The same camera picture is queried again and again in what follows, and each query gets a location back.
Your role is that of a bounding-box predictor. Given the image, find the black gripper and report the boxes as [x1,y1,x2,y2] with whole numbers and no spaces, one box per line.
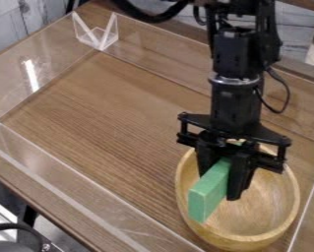
[178,77,290,201]

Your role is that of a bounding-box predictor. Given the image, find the green rectangular block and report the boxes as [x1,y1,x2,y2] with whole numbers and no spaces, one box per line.
[188,157,231,223]

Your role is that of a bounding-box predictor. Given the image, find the brown wooden bowl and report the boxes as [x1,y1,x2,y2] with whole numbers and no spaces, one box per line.
[175,150,301,252]

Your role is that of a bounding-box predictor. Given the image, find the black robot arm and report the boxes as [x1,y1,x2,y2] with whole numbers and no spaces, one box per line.
[178,0,290,201]

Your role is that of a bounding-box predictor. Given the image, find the clear acrylic tray walls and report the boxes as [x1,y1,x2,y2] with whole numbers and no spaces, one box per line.
[0,17,314,252]

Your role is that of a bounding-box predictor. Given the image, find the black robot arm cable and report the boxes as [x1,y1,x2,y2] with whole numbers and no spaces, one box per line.
[111,0,196,24]

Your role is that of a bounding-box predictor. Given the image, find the clear acrylic corner bracket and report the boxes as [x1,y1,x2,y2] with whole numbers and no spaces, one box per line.
[71,12,117,51]

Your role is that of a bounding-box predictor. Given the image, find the black cable bottom left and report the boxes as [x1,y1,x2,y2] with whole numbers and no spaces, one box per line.
[0,222,45,252]

